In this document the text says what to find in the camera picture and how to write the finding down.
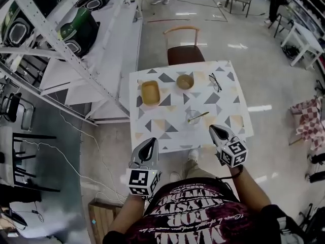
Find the black metal stand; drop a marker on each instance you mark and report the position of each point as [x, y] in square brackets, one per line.
[314, 220]

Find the black metal table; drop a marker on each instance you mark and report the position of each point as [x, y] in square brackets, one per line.
[33, 136]

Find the person's right forearm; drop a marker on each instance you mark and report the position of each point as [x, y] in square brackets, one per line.
[250, 192]

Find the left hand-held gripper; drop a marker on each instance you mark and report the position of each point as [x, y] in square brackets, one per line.
[138, 180]

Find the clear drinking glass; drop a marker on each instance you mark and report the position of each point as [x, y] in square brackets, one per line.
[191, 123]

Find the black chair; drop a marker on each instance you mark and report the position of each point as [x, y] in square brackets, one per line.
[11, 105]

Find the brown wooden crate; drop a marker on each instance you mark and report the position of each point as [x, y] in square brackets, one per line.
[104, 220]

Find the small white table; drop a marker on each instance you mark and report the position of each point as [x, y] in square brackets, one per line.
[306, 38]

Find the small gold spoon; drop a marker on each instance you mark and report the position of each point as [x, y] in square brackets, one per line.
[199, 116]

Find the geometric patterned tablecloth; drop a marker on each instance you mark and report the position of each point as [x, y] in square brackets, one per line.
[177, 127]

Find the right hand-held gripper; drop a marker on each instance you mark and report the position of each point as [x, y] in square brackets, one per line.
[233, 154]

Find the person's dark red printed shirt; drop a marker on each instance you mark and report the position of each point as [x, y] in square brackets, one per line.
[195, 217]

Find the white metal shelf rack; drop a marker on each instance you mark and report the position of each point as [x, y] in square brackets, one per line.
[114, 47]

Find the person's right white shoe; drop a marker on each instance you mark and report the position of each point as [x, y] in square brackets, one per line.
[193, 154]

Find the tan rectangular container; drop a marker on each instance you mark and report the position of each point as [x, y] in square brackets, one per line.
[150, 94]

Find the person's left forearm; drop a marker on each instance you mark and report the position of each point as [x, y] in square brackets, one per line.
[127, 215]

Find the wooden chair with brown seat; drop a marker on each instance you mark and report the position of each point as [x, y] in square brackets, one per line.
[185, 55]

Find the tan round bowl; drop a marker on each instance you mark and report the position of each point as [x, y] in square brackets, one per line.
[185, 82]

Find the white power strip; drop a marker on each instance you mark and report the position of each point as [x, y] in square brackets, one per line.
[219, 4]

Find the red white checkered cloth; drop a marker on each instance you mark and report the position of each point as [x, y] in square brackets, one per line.
[309, 123]

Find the person's white shoe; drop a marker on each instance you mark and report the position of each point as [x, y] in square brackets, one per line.
[175, 176]
[193, 154]

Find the black-rimmed eyeglasses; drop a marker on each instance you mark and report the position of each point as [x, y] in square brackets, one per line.
[215, 83]

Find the person's left white shoe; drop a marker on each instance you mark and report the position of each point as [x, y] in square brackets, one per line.
[175, 176]

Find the white storage shelf unit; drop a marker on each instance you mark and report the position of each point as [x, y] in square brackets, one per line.
[309, 9]

